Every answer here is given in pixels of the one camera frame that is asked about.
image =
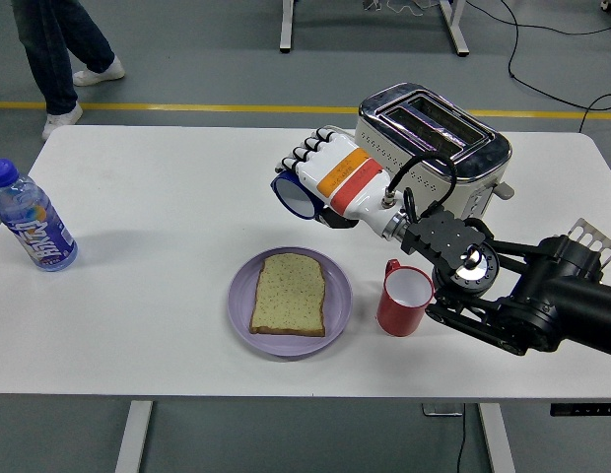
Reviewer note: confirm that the silver metal toast rack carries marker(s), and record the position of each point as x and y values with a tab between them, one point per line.
583	226

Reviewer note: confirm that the white background desk leg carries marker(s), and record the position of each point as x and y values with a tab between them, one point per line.
286	29
455	29

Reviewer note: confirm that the slice of toast bread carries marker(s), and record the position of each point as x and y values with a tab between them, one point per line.
288	295

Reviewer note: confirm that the blue enamel cup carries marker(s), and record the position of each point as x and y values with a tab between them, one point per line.
293	194

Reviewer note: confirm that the cream and chrome toaster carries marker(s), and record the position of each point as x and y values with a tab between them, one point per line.
488	157

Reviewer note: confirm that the white table leg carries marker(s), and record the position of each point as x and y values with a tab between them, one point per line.
497	443
133	438

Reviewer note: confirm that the purple round plate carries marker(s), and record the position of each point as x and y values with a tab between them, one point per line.
337	295

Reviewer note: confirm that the plastic bottle with blue label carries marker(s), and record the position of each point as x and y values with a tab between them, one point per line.
39	236

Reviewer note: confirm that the black table control panel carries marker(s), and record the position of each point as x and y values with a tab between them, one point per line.
581	410

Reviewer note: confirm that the grey under-table bracket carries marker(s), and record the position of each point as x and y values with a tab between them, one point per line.
441	410

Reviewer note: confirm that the person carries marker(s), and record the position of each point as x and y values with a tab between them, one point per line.
49	59

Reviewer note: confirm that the red enamel cup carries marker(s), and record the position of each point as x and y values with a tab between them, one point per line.
399	317

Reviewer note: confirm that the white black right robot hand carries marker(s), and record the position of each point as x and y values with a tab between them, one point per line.
345	182

